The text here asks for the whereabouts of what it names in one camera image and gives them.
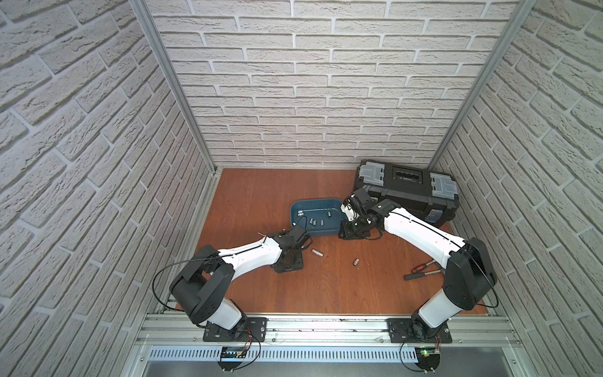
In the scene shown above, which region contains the aluminium corner post left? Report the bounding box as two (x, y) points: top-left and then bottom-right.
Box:
(130, 0), (217, 174)

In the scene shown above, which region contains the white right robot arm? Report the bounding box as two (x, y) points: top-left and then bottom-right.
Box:
(339, 188), (497, 339)

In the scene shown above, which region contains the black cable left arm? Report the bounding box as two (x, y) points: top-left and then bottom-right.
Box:
(151, 256), (208, 312)

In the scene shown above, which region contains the left controller board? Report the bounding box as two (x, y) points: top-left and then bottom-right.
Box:
(218, 347), (248, 372)

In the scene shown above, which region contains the black grey toolbox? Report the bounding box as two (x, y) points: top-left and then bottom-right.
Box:
(353, 160), (459, 228)

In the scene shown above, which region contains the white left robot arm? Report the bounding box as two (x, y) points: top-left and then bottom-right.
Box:
(170, 226), (312, 332)

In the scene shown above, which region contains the aluminium corner post right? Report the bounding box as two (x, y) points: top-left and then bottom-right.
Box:
(427, 0), (537, 170)

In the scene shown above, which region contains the aluminium corner post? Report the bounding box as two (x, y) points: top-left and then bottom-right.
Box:
(427, 0), (537, 170)
(130, 0), (217, 174)

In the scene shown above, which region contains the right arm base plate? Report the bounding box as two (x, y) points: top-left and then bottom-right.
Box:
(386, 317), (452, 344)

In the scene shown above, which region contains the controller board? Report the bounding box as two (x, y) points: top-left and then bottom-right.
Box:
(218, 347), (248, 372)
(415, 348), (441, 373)

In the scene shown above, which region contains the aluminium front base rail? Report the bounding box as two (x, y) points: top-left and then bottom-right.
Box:
(122, 312), (535, 376)

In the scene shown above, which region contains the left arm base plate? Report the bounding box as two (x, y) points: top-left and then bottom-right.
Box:
(203, 317), (268, 342)

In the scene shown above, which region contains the aluminium floor rail left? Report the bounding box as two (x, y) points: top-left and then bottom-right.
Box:
(156, 167), (223, 307)

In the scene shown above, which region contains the right controller board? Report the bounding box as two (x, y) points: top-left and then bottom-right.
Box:
(415, 348), (441, 373)

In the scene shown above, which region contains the teal plastic storage box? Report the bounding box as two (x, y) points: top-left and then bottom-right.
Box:
(290, 199), (344, 237)

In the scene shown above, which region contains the red black screwdriver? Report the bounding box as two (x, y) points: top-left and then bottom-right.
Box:
(404, 260), (436, 281)

